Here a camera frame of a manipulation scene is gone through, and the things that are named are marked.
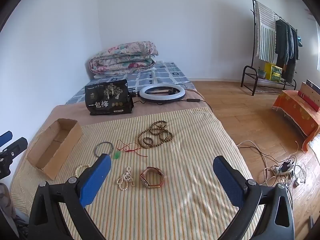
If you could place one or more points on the folded floral quilt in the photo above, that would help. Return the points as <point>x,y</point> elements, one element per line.
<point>122,57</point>

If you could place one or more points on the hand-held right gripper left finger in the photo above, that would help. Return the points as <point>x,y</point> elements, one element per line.
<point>96,180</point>

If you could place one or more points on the striped hanging towel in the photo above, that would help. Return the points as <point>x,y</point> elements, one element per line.
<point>266,30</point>

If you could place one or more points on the grey bangle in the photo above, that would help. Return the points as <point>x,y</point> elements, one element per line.
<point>96,148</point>

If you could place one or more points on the orange covered low table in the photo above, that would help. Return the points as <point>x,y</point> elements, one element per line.
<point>295,112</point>

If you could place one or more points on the blue denim hanging jacket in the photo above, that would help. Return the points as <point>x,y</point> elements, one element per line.
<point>290,42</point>

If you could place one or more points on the yellow plastic crate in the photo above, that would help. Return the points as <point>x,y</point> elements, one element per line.
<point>273,72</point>

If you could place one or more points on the tan blanket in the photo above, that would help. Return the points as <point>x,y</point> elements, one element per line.
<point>155,110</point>

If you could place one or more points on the dark grey hanging coat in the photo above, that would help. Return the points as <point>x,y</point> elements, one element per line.
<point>281,40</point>

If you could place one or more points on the black metal clothes rack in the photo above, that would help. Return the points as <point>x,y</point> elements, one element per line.
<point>250,66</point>

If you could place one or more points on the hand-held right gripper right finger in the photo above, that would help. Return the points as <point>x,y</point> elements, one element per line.
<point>228,180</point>

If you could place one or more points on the red flat box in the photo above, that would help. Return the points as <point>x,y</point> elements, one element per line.
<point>308,102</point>

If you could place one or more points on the white power strip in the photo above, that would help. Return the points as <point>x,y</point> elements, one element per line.
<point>278,172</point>

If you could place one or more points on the blue plaid bed sheet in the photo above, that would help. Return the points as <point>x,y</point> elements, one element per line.
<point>170,75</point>

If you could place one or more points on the black snack bag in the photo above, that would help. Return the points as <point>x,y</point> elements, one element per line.
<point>107,97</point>

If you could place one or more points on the beige flat box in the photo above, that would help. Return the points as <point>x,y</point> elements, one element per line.
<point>310,92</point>

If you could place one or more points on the white pearl strand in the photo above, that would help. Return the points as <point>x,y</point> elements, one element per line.
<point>123,180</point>

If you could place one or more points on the black charger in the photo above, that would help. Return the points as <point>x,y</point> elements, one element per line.
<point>286,166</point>

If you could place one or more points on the brown cardboard box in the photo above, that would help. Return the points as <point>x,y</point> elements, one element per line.
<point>63,136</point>

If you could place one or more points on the dark hanging garment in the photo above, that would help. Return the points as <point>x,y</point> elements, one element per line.
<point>295,45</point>

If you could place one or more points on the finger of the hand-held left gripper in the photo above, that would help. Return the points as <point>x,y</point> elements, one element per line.
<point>5,138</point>
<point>16,147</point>

